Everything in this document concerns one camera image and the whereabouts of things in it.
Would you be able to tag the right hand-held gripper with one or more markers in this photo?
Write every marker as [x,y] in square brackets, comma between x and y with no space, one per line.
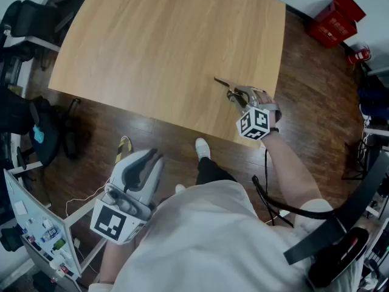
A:
[253,123]

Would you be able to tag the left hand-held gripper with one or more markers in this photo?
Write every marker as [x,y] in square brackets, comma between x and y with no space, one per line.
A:
[109,221]

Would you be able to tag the person's right forearm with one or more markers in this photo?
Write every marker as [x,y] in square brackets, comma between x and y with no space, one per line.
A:
[288,169]

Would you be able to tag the person's left forearm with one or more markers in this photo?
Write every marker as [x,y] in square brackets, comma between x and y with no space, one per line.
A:
[114,260]

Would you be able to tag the person's right hand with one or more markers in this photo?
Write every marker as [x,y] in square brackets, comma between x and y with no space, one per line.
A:
[275,120]

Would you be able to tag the yellow black striped floor strip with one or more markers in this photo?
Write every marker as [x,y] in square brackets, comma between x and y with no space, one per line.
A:
[124,148]

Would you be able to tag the white shoe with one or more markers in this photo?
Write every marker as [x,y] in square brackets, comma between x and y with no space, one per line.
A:
[180,188]
[202,148]

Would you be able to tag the black wristband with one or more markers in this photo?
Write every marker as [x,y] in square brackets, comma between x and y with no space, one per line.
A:
[274,130]

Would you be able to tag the person's black trouser leg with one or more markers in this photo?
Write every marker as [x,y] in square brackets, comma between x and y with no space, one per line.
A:
[211,170]

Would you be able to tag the black floor bag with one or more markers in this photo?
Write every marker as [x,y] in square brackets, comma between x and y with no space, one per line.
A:
[71,135]

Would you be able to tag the black office chair with cloth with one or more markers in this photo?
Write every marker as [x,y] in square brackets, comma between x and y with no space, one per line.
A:
[48,132]

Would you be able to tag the person in white coat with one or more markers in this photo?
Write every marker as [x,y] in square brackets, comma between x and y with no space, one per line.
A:
[212,242]

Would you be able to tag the clear bottle with blue label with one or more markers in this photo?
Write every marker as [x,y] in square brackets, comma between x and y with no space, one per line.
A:
[50,234]

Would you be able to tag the cyan cloth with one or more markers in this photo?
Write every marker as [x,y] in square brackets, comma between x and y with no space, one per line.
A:
[38,133]

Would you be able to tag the white desk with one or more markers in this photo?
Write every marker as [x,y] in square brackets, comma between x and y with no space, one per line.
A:
[36,224]

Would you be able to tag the large red cardboard box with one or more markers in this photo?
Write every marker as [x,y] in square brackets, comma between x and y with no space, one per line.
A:
[332,29]

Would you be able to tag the red fire extinguisher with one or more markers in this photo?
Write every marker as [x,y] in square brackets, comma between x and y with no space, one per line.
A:
[358,55]

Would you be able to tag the black pack with red mark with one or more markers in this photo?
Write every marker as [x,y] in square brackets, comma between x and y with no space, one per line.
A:
[340,257]

